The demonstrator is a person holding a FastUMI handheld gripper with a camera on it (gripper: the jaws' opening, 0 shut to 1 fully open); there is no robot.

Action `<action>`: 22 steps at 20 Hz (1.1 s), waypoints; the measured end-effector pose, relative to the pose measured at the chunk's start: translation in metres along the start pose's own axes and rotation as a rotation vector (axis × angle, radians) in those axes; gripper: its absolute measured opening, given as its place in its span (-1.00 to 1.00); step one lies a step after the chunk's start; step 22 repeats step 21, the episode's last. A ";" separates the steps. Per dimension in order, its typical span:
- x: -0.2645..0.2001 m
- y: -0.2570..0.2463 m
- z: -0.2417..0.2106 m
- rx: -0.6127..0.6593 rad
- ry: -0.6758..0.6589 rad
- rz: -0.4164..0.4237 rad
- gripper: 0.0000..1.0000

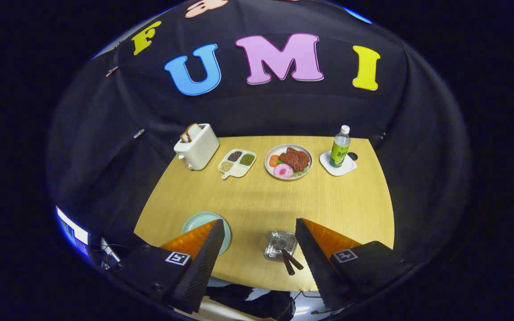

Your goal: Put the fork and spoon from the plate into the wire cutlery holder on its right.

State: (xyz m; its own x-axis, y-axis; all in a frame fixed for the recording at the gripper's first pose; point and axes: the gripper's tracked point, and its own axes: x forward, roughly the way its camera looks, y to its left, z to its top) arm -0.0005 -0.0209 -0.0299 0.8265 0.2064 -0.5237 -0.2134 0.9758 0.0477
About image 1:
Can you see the white oval food plate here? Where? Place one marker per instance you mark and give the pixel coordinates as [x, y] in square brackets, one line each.
[304, 174]

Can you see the light green round plate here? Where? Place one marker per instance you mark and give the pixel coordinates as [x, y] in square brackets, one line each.
[194, 223]

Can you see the orange carrot slice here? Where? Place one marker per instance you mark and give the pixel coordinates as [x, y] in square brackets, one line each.
[273, 160]

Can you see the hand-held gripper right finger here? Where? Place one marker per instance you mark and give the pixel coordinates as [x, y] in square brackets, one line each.
[317, 263]

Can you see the black backdrop cloth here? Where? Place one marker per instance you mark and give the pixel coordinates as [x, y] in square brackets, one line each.
[261, 111]

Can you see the perforated metal basket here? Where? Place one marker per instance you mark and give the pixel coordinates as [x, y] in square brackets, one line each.
[272, 252]

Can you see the person's dark clothing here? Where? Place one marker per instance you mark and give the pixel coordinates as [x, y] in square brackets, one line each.
[248, 303]

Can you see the white divided dish with beans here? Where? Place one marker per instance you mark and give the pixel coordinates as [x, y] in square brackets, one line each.
[241, 170]

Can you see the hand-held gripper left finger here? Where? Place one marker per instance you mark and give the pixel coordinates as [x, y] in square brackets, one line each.
[203, 263]

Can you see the wooden clothes peg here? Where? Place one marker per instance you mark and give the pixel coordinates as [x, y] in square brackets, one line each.
[112, 71]

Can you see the pink ham slice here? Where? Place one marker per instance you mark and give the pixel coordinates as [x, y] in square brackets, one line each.
[283, 170]

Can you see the white toaster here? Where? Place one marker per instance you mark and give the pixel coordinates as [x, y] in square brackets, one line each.
[201, 154]

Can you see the black table grommet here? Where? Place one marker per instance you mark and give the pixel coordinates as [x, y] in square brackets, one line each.
[352, 156]

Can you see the lit computer monitor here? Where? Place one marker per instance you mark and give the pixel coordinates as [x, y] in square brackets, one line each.
[76, 234]

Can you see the toast slice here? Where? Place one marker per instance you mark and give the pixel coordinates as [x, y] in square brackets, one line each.
[184, 136]
[193, 131]

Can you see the green drink bottle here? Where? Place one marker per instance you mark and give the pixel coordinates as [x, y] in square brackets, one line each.
[339, 151]

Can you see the metal spoon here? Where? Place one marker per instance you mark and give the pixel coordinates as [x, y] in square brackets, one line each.
[289, 266]

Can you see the red-brown meat pieces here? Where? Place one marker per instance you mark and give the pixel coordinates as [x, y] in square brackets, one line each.
[295, 159]

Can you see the laptop computer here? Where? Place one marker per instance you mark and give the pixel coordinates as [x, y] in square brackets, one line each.
[107, 249]

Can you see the white square coaster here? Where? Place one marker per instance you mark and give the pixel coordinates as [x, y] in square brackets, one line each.
[346, 170]

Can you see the metal clip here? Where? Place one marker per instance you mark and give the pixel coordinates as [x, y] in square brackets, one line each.
[138, 133]

